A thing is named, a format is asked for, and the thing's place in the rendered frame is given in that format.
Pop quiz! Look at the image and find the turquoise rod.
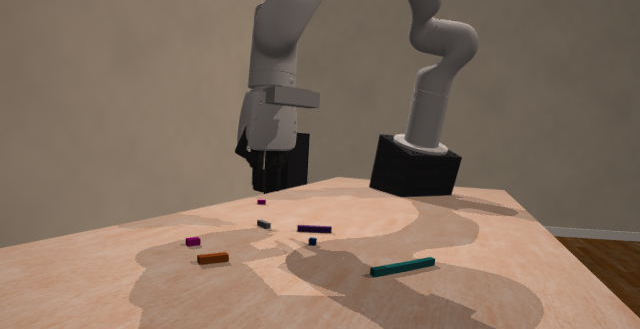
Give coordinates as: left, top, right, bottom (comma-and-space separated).
370, 257, 435, 277

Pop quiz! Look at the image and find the orange rod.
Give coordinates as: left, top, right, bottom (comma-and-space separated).
197, 252, 229, 265

